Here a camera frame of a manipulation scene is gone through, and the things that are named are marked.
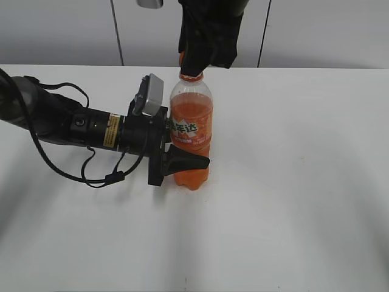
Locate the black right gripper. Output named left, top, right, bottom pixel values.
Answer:
left=178, top=0, right=249, bottom=75

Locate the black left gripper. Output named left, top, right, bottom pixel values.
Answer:
left=119, top=101, right=210, bottom=186

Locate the orange bottle cap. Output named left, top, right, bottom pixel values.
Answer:
left=179, top=51, right=204, bottom=82

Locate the orange soda bottle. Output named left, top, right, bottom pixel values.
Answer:
left=168, top=72, right=215, bottom=191

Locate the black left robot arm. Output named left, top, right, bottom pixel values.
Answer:
left=1, top=72, right=210, bottom=186

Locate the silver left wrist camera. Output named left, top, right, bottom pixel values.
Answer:
left=132, top=74, right=164, bottom=117

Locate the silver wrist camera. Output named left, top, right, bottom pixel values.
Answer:
left=136, top=0, right=164, bottom=9
left=132, top=74, right=164, bottom=117

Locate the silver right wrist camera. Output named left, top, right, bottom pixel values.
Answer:
left=136, top=0, right=164, bottom=9

